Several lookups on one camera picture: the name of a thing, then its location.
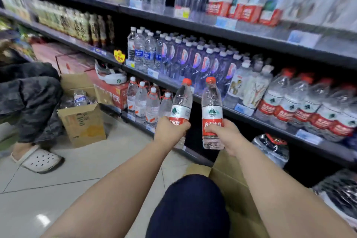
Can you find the person's right hand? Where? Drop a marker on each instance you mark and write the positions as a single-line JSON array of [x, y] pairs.
[[230, 137]]

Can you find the person's left hand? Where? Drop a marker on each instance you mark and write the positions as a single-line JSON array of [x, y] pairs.
[[170, 133]]

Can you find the brown cardboard box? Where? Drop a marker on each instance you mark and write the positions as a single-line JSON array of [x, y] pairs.
[[237, 190]]

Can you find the row of red-cap water bottles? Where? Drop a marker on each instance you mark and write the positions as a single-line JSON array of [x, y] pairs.
[[301, 106]]

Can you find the black metal shelf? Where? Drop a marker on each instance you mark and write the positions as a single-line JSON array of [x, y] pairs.
[[69, 40], [251, 38]]

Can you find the person's left forearm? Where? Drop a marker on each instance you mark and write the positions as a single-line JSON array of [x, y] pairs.
[[117, 196]]

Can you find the person's right forearm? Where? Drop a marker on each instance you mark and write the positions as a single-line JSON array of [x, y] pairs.
[[284, 198]]

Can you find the large bottles group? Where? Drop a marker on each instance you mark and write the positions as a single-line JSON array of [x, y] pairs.
[[142, 104]]

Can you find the person's left leg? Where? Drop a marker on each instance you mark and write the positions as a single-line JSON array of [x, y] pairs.
[[189, 210]]

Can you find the open cardboard carton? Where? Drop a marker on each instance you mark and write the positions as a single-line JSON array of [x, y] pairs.
[[83, 126]]

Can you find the large jugs group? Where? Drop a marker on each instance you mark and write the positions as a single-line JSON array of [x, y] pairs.
[[340, 196]]

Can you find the blue-edged white price tag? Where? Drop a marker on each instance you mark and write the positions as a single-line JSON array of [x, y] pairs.
[[244, 109], [130, 63], [153, 73], [135, 3], [150, 128], [304, 39], [226, 23], [131, 117], [98, 50], [309, 136]]

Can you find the cluster of white-capped print bottles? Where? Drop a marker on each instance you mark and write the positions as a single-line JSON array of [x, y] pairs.
[[245, 87]]

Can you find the red printed carton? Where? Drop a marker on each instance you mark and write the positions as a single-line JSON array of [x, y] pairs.
[[111, 95]]

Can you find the row of blue-tinted bottles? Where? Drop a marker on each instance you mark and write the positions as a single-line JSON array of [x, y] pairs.
[[195, 62]]

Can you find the white helmet green logo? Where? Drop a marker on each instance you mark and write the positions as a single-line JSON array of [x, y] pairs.
[[111, 77]]

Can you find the row of blue-label clear bottles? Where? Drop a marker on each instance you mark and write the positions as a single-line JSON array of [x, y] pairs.
[[139, 51]]

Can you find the yellow scalloped promo tag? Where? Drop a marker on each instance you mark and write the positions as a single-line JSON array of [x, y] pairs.
[[119, 56]]

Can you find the pink red carton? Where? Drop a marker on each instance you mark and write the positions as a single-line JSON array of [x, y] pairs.
[[50, 51], [75, 63]]

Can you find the yellow white price tag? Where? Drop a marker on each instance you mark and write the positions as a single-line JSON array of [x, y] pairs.
[[181, 12]]

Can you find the row of brown tea bottles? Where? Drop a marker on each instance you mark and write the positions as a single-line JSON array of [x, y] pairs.
[[83, 27]]

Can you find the green plastic stool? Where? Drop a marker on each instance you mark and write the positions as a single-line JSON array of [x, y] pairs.
[[7, 140]]

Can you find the pile of colourful snack packets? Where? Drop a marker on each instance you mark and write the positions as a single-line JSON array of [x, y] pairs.
[[19, 45]]

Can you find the row of pale green bottles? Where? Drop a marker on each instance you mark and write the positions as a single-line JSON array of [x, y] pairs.
[[14, 5]]

